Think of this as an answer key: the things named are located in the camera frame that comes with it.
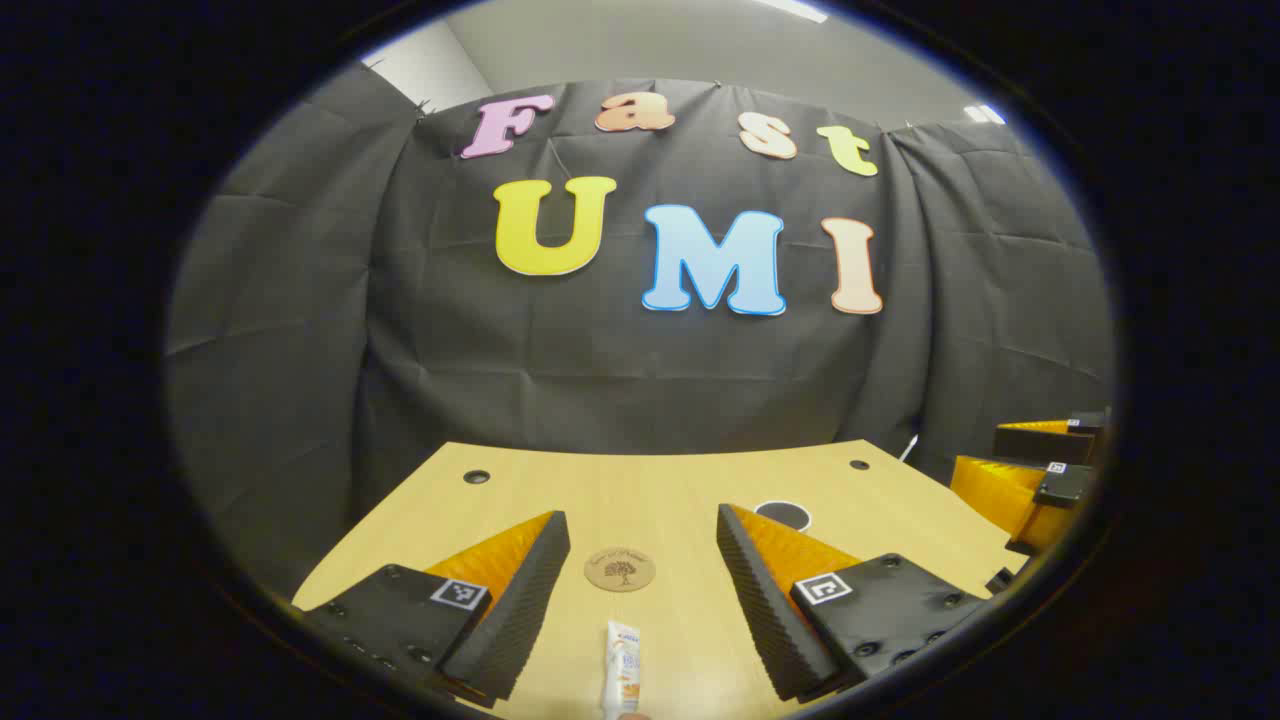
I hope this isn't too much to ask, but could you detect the light wooden desktop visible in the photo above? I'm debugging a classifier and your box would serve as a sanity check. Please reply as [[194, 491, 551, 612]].
[[290, 440, 1031, 720]]

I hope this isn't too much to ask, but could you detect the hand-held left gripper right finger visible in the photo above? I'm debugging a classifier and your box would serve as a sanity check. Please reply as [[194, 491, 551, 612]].
[[715, 503, 993, 703]]

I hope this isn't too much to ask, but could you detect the white cup with beige handle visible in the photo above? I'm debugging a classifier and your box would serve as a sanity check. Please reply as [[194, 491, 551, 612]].
[[752, 499, 813, 534]]

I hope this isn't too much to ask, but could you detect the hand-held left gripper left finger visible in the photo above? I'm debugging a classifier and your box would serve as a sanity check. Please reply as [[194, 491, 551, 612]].
[[298, 510, 571, 709]]

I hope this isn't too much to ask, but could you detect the black backdrop cloth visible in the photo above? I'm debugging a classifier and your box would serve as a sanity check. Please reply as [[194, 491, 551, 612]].
[[165, 62, 1116, 601]]

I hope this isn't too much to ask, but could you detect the round cork coaster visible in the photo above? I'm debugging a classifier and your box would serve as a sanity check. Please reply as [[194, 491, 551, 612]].
[[584, 547, 658, 593]]

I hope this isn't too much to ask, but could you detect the white toothpaste tube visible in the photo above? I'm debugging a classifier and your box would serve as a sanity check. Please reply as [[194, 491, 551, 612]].
[[600, 620, 643, 717]]

